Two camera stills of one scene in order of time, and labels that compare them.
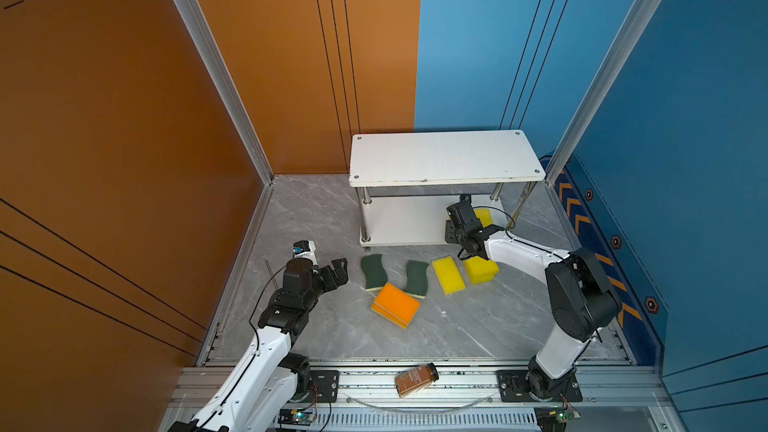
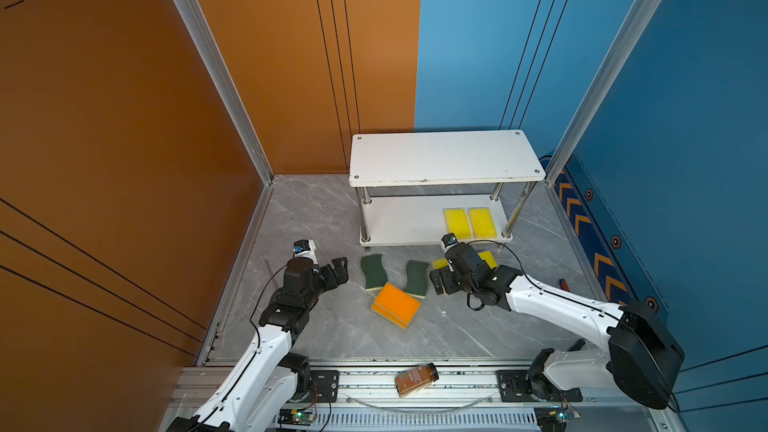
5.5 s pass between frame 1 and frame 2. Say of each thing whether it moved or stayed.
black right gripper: moved
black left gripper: stayed
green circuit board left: stayed
